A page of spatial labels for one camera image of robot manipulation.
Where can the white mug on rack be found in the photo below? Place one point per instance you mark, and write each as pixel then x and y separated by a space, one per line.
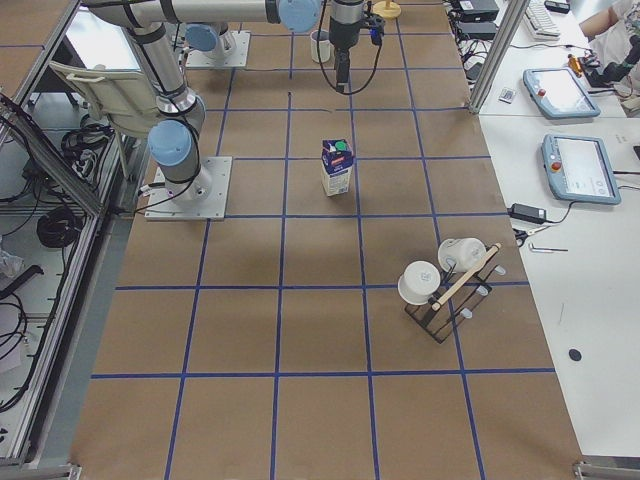
pixel 461 254

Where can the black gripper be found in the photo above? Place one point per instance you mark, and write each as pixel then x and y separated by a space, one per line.
pixel 343 33

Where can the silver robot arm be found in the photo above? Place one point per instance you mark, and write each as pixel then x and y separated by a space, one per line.
pixel 225 10
pixel 174 141

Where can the aluminium frame post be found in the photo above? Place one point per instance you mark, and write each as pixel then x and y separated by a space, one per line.
pixel 506 31

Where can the white keyboard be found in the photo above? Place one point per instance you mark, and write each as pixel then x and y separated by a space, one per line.
pixel 539 23

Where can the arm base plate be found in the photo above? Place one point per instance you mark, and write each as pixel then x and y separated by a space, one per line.
pixel 205 199
pixel 209 50

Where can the upper blue teach pendant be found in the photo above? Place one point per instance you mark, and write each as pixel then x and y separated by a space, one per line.
pixel 559 94

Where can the black power adapter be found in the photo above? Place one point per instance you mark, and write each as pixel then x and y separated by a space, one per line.
pixel 527 213

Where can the metal hex key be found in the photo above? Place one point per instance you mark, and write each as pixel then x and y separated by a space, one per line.
pixel 550 250

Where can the white ribbed mug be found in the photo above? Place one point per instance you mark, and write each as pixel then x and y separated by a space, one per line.
pixel 320 46

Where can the blue white milk carton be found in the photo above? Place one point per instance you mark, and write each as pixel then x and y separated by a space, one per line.
pixel 336 168

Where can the black scissors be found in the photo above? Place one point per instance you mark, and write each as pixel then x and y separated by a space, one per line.
pixel 521 235

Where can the lower blue teach pendant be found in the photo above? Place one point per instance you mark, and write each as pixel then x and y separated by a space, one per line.
pixel 578 169

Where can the blue teach pendant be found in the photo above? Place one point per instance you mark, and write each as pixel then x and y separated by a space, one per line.
pixel 578 169
pixel 559 94

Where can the white cup on rack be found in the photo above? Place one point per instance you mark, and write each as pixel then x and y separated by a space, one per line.
pixel 418 282

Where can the small remote control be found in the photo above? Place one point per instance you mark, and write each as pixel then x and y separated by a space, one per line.
pixel 507 95

